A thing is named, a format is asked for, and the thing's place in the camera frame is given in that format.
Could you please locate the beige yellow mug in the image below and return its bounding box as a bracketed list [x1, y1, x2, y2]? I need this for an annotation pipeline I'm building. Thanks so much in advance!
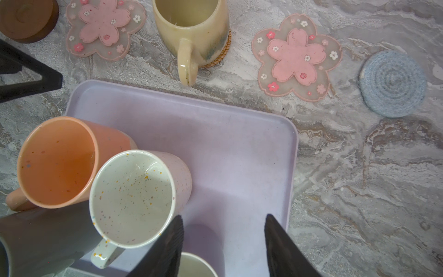
[152, 0, 230, 86]

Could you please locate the pink flower coaster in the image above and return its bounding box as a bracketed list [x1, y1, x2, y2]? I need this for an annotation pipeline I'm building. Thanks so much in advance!
[251, 14, 342, 102]
[66, 0, 147, 61]

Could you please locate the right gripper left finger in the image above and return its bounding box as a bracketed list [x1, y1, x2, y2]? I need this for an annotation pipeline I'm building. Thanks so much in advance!
[127, 215, 185, 277]

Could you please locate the lavender plastic tray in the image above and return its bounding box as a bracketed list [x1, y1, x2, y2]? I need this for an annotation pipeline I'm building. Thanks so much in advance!
[66, 80, 298, 277]

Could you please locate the lavender mug white inside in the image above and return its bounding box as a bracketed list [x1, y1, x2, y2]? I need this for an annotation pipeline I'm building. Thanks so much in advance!
[177, 252, 218, 277]

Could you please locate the light blue knitted coaster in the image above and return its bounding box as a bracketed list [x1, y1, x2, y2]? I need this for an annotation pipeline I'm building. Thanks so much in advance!
[359, 51, 427, 118]

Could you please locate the white speckled mug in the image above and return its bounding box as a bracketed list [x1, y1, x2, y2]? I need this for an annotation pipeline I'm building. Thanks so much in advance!
[90, 150, 193, 269]

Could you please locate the brown wooden round coaster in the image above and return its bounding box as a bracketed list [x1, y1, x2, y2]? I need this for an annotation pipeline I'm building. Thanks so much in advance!
[1, 0, 59, 43]

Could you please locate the woven rattan round coaster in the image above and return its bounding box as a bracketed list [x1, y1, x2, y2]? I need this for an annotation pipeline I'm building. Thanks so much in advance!
[200, 31, 232, 69]

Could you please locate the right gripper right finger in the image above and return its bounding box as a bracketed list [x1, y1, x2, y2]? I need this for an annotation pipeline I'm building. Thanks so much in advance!
[264, 214, 321, 277]

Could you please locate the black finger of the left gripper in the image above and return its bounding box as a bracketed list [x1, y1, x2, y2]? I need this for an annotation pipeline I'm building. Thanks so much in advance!
[1, 40, 63, 103]

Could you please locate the peach pink mug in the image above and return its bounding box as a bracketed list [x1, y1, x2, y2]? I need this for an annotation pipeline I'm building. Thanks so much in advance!
[6, 117, 137, 211]

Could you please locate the grey green mug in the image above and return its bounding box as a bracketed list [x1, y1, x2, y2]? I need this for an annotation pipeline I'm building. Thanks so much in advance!
[1, 202, 102, 277]

